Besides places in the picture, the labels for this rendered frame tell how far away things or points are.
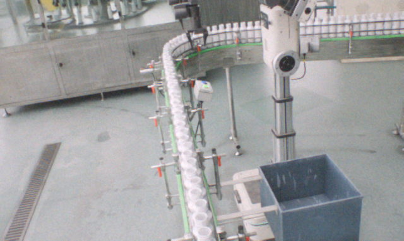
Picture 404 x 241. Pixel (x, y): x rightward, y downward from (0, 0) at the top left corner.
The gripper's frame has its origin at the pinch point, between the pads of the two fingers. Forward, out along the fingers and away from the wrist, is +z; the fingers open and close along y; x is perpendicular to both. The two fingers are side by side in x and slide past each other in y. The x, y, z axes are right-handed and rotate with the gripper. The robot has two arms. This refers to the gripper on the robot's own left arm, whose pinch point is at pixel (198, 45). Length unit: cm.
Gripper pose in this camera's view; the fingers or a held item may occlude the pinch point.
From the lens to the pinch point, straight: 192.9
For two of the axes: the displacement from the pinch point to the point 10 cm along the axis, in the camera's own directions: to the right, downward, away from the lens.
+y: 9.9, -1.5, 0.8
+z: 1.0, 9.0, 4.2
